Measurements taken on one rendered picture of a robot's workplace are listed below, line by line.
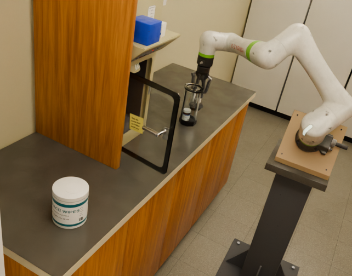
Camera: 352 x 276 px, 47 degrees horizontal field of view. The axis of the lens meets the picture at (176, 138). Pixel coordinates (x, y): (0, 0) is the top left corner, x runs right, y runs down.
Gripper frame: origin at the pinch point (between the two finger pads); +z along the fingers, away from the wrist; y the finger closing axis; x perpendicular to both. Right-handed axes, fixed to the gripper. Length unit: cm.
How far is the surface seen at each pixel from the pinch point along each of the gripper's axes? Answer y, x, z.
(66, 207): 7, -121, 1
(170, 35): -1, -45, -45
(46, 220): -2, -122, 12
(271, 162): 56, -20, 11
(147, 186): 16, -80, 12
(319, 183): 82, -20, 11
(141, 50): 0, -71, -44
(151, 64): -11, -42, -27
